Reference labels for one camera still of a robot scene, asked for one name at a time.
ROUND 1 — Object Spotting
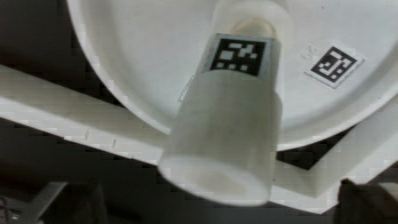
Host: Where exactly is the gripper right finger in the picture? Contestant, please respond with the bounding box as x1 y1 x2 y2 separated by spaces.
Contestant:
338 179 398 224

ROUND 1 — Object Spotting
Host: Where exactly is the white cylindrical table leg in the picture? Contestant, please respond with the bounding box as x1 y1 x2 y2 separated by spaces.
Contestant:
159 34 282 206

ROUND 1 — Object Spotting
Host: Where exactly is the white round table top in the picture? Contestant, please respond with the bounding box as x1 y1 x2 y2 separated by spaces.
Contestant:
68 0 398 149

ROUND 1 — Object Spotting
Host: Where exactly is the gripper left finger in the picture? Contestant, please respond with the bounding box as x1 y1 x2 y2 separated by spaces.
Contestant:
0 182 107 224

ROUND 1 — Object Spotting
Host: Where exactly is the white front fence bar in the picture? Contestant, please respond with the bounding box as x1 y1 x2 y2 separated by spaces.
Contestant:
0 64 338 214

